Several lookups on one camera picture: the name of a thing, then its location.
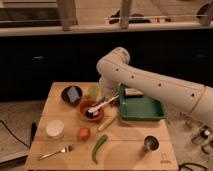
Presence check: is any dark bowl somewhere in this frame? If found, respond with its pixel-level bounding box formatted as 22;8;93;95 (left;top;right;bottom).
61;86;83;106

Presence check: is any green plastic tray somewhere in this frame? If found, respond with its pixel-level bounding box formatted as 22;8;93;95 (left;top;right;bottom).
119;84;165;121

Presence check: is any blue sponge in bowl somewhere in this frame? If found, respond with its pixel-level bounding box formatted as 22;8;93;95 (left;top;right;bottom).
67;87;80;103

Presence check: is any green plastic cup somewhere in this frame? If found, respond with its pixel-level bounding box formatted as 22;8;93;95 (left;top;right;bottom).
88;85;99;99

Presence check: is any black cable bottom right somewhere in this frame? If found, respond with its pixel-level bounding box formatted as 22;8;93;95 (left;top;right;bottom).
177;162;213;171

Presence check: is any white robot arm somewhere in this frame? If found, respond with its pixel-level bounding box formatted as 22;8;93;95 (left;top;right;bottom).
96;47;213;128

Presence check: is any silver fork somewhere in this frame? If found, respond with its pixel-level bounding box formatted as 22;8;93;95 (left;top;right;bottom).
37;144;74;160

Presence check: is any orange tomato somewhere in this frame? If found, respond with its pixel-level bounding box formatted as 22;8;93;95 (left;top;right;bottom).
77;127;90;141

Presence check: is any black cable left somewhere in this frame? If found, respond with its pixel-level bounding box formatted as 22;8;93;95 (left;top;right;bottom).
0;119;38;149

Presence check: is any yellow corn stick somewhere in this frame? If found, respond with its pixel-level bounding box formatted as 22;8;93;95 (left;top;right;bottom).
97;116;116;131

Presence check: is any green chili pepper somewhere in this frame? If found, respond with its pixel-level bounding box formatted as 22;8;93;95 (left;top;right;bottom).
92;134;108;164

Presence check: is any tan sponge block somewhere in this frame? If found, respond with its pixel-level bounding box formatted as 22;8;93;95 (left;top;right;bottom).
125;88;143;97

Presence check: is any spice bottle rack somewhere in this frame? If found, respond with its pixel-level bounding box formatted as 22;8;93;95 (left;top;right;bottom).
184;116;213;155

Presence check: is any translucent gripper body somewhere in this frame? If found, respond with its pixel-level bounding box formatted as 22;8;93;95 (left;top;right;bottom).
99;78;119;99

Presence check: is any metal cup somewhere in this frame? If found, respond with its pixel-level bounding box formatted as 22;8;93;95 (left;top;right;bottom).
144;136;159;152

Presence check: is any black cable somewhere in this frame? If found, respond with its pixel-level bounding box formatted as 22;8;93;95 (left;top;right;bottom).
0;119;38;149
177;162;213;171

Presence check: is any orange bowl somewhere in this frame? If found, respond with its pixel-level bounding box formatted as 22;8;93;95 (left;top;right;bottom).
79;99;104;122

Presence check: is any white lidded cup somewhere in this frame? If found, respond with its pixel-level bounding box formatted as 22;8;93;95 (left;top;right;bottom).
46;120;64;139

